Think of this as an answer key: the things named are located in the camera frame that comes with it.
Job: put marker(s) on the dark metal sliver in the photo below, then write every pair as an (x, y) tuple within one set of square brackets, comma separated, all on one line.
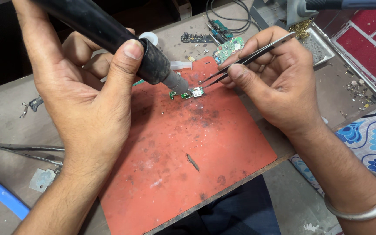
[(193, 162)]

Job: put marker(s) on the person's right hand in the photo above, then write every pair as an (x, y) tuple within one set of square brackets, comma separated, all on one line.
[(282, 85)]

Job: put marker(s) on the person's dark trousers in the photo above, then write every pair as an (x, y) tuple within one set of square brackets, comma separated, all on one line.
[(233, 212)]

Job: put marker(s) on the small green board piece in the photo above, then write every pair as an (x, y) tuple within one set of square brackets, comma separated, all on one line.
[(138, 83)]

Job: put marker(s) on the white tape roll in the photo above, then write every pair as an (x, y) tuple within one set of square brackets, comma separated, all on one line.
[(148, 36)]

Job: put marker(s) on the person's left hand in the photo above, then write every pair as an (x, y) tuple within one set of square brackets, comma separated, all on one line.
[(77, 107)]

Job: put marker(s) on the grey metal tray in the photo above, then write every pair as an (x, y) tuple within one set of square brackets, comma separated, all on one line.
[(317, 50)]

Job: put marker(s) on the long steel tweezers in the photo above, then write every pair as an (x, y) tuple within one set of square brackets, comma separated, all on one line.
[(28, 148)]

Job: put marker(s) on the teal circuit board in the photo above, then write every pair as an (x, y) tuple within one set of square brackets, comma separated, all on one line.
[(222, 28)]

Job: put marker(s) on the clear plastic tube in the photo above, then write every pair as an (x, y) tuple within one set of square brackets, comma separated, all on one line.
[(181, 65)]

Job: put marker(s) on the silver pointed tweezers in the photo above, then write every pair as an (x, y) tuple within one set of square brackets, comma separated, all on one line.
[(266, 49)]

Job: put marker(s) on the dark narrow circuit board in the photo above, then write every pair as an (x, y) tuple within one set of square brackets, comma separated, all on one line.
[(196, 38)]

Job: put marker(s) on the heap of small metal parts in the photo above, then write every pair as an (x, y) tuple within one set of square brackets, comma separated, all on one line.
[(359, 93)]

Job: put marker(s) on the brass wool tip cleaner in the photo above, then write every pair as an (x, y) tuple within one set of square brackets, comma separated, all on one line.
[(300, 28)]

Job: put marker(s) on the small green charging port board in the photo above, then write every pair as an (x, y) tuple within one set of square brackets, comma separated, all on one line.
[(196, 92)]

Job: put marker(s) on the red silicone work mat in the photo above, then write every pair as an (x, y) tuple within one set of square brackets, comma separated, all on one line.
[(191, 137)]

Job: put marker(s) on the blue plastic stool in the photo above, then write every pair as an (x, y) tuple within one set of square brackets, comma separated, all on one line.
[(2, 195)]

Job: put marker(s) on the small dark phone part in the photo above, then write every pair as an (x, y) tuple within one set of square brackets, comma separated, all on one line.
[(36, 103)]

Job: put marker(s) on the green phone circuit board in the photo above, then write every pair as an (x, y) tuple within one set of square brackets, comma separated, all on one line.
[(228, 49)]

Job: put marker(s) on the silver bangle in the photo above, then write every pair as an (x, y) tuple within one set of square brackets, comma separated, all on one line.
[(370, 213)]

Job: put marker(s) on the square metal shield plate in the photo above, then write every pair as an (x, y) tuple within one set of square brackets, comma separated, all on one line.
[(42, 179)]

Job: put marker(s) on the grey soldering tool stand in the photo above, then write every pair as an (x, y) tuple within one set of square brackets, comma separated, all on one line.
[(292, 13)]

